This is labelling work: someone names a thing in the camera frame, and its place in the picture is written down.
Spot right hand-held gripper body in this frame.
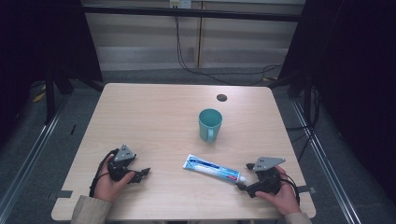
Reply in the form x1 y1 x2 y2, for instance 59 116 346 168
247 156 287 199

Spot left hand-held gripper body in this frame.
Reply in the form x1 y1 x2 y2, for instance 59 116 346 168
106 144 138 183

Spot blue and white toothpaste tube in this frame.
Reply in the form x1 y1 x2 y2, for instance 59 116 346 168
182 153 247 185

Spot teal cup with handle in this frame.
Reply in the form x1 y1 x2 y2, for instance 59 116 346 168
198 107 224 144

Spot person's right hand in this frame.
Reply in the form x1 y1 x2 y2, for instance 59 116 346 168
255 165 302 217

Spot person's left hand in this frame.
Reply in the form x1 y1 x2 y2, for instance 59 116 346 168
92 153 136 203

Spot grey tape strip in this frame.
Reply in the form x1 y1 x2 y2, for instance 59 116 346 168
296 185 317 194
56 189 74 199

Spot black metal stand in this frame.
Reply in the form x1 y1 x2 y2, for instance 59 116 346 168
44 66 75 125

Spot yellow floor object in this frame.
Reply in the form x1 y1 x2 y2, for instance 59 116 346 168
32 84 47 104

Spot black curtain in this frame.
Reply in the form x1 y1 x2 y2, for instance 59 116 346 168
270 0 396 203
0 0 105 147

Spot black horizontal bar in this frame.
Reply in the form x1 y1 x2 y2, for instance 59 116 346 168
81 4 304 23

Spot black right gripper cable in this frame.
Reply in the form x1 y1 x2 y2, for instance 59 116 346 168
278 172 302 206

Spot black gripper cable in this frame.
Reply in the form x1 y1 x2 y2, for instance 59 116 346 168
89 148 120 199
278 172 302 206

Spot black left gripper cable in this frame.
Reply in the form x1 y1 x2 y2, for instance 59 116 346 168
89 148 120 199

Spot metal floor rail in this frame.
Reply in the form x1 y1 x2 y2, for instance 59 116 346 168
0 92 70 217
290 98 363 224

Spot black floor cables bundle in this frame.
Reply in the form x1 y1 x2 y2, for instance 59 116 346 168
285 86 322 162

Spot long black wall cable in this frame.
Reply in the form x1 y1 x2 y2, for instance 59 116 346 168
174 7 284 87

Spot white wall power socket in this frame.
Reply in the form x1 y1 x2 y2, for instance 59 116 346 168
169 0 192 9

